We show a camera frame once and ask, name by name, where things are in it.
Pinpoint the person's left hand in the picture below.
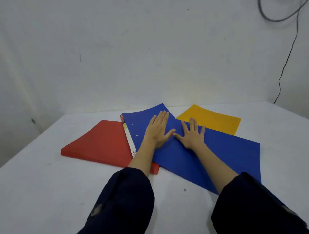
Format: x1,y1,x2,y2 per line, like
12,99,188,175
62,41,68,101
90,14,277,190
143,110,176,149

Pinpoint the thin black cable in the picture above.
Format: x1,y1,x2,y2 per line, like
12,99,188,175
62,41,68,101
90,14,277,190
273,7,301,105

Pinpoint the person's left forearm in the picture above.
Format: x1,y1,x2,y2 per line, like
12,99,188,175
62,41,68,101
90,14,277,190
77,142,160,234

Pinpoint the blue folder white spine label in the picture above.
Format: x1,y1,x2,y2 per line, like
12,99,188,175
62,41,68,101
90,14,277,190
152,118,262,195

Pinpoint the blue folder dark spine label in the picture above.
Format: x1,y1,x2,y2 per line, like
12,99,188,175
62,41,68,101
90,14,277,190
120,103,184,158

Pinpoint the person's right hand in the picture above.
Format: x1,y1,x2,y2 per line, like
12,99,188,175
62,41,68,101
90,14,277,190
173,117,207,150

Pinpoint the red folder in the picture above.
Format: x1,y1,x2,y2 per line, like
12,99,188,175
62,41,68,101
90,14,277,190
60,120,160,175

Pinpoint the yellow folder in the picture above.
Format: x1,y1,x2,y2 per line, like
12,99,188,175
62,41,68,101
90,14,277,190
176,104,242,136

